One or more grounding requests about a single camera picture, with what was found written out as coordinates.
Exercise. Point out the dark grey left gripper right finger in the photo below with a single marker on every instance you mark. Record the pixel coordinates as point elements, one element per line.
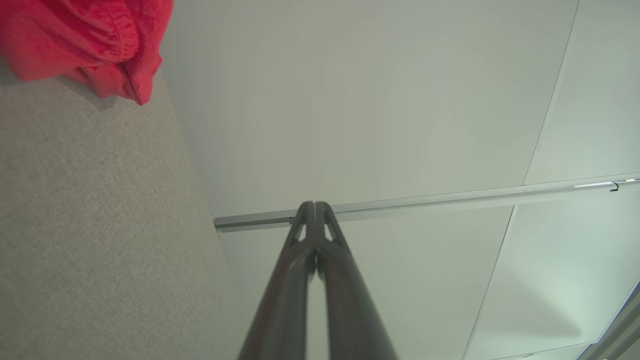
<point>350,310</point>

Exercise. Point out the red shorts with white stripe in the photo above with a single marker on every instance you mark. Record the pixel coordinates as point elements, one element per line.
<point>75,35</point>

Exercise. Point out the grey partition frame post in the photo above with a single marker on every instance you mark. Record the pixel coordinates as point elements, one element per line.
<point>400,205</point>

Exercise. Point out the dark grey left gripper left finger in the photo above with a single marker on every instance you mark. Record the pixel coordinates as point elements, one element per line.
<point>280,310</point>

